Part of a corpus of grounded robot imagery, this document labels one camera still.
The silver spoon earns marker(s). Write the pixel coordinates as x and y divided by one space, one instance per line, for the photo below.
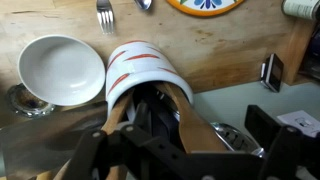
144 3

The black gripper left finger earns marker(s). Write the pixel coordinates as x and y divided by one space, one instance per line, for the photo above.
100 156

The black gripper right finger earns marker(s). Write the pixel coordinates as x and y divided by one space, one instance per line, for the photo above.
286 153

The wooden spatula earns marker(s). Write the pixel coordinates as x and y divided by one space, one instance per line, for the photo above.
196 130

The black plastic spatula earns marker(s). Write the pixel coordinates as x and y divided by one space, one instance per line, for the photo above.
160 116

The silver fork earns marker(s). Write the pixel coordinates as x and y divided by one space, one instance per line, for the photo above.
106 16

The white ceramic bowl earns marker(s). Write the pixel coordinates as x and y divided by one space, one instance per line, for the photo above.
61 70

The small black white device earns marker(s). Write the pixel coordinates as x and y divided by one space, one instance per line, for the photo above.
275 73

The small black-lid pepper jar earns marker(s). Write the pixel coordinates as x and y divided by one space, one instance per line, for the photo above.
300 8

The wooden spice tray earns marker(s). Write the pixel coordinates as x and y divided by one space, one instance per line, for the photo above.
298 50

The white wall outlet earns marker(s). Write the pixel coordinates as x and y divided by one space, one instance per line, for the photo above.
300 121

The colourful floral ceramic plate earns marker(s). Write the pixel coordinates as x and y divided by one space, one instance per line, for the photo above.
206 9

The white orange-striped utensil crock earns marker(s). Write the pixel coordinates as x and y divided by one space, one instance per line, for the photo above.
143 71

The wooden spoon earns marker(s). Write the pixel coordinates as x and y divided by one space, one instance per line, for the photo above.
116 113

